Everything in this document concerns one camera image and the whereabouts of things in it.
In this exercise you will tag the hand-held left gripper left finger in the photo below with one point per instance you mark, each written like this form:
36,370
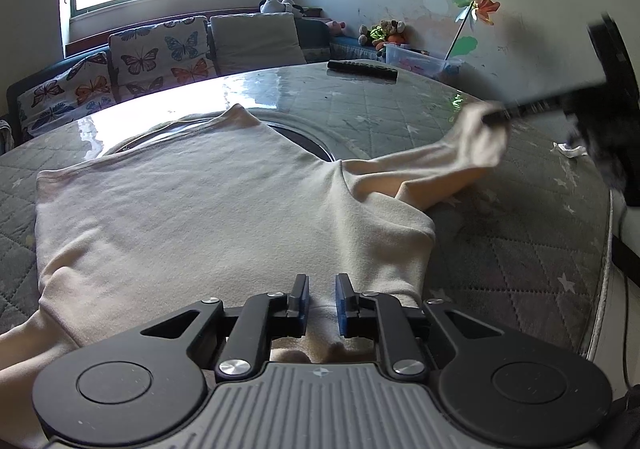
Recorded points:
300,311

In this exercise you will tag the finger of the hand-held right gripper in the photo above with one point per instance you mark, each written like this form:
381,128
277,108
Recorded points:
525,108

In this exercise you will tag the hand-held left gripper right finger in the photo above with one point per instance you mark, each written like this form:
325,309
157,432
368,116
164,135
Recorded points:
341,311

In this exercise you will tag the beige long-sleeve shirt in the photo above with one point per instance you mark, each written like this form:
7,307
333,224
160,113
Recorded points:
200,209

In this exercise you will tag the white paper scrap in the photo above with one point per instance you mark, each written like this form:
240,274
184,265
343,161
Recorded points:
569,150

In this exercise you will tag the colourful pinwheel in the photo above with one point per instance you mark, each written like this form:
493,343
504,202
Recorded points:
477,8

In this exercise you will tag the clear plastic storage box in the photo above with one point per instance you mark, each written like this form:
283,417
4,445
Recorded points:
417,60

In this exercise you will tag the grey quilted star tablecloth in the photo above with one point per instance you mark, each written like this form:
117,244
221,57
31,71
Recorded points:
510,239

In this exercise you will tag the pile of small plush toys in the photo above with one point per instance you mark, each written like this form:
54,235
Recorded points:
384,33

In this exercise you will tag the black remote control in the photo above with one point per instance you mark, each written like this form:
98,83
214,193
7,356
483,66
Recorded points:
362,70

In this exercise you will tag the pink plush toy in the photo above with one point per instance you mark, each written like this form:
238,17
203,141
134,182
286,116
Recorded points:
335,27

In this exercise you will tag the panda plush toy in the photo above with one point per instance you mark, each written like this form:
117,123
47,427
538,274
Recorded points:
277,5

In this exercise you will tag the grey cushion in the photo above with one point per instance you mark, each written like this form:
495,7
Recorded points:
257,44

